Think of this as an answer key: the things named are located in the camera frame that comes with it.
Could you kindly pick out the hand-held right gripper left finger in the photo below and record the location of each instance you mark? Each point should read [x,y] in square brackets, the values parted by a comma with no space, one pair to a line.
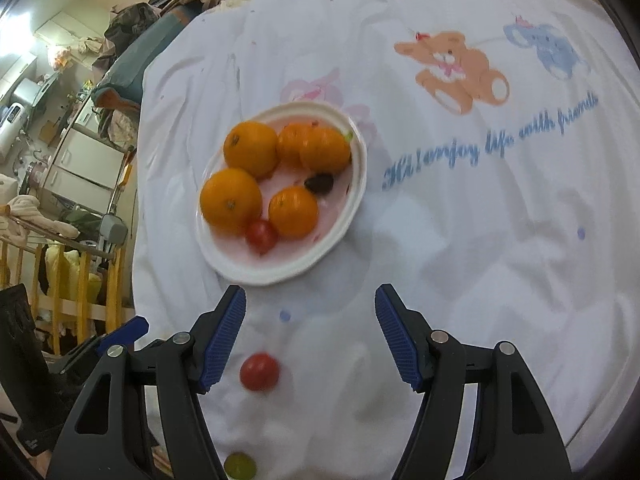
[225,340]

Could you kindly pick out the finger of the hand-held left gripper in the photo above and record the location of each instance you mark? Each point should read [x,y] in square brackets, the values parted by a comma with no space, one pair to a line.
[125,332]

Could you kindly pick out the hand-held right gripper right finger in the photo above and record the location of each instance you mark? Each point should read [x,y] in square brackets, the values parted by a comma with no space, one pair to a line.
[400,340]

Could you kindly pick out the red cherry tomato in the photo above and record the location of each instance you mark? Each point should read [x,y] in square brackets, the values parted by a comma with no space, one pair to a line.
[259,371]
[261,236]

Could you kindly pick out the large orange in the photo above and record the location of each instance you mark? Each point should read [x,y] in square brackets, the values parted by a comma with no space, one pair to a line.
[250,149]
[231,202]

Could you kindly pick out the small mandarin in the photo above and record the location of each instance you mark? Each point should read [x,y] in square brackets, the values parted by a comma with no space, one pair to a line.
[293,211]
[327,150]
[290,142]

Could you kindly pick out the pink dotted ceramic plate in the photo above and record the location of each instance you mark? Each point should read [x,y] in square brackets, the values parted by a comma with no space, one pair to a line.
[332,210]

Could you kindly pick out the yellow garment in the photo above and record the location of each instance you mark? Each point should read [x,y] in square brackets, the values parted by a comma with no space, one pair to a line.
[70,272]

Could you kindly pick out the white printed bed sheet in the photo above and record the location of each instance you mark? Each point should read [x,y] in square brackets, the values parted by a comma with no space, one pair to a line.
[475,235]

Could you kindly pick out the beige cloth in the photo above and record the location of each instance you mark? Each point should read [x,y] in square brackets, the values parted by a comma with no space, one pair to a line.
[30,212]

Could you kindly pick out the white kitchen cabinets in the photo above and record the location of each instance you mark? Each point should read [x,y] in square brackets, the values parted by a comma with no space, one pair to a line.
[85,165]

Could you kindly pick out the floral cloth cover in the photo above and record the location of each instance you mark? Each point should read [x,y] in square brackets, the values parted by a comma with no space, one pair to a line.
[120,127]

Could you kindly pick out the teal cushion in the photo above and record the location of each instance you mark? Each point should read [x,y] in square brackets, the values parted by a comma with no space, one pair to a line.
[135,60]

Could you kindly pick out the pile of clothes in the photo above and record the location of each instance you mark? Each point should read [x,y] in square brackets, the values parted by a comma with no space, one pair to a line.
[145,15]

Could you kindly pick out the yellow wooden rail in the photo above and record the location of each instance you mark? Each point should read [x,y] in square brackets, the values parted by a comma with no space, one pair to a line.
[60,310]

